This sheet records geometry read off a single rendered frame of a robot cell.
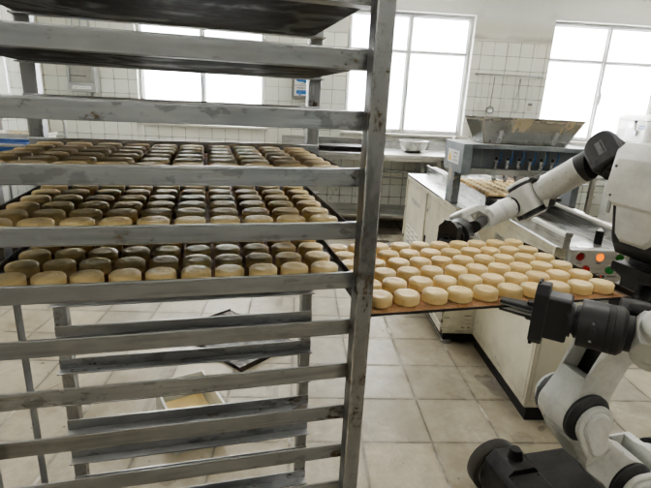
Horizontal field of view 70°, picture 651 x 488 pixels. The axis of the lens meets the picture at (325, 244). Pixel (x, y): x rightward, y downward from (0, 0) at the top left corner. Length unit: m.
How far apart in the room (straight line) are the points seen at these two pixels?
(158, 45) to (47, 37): 0.14
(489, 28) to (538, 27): 0.55
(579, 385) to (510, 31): 4.94
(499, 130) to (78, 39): 2.24
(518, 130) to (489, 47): 3.27
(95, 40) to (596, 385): 1.39
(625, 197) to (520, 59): 4.70
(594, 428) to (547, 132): 1.70
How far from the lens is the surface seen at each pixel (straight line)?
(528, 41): 6.09
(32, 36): 0.75
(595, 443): 1.55
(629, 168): 1.44
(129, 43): 0.73
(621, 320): 0.95
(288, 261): 0.88
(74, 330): 1.31
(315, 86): 1.17
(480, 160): 2.69
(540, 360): 2.26
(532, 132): 2.75
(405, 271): 1.03
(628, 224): 1.45
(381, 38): 0.74
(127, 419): 1.43
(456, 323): 2.85
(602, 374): 1.50
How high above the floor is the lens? 1.34
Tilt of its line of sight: 17 degrees down
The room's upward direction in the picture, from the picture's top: 3 degrees clockwise
